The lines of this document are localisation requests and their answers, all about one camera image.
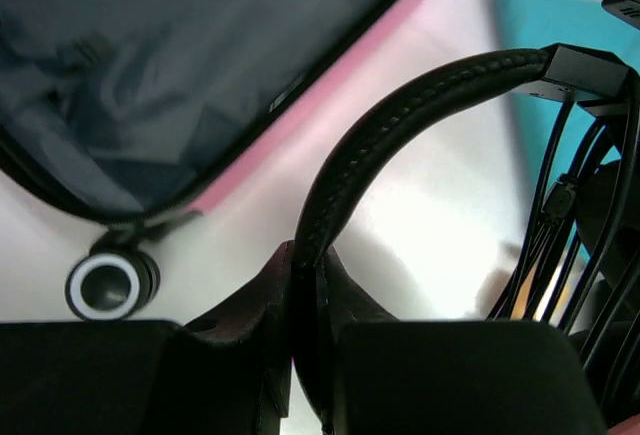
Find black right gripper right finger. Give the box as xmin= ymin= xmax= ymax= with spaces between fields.
xmin=294 ymin=251 xmax=606 ymax=434

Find pink hard-shell suitcase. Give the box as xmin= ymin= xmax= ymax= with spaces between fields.
xmin=1 ymin=0 xmax=419 ymax=320

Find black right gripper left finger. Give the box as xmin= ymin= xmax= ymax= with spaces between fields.
xmin=1 ymin=245 xmax=291 ymax=434

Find teal shorts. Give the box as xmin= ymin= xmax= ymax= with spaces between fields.
xmin=493 ymin=0 xmax=639 ymax=198

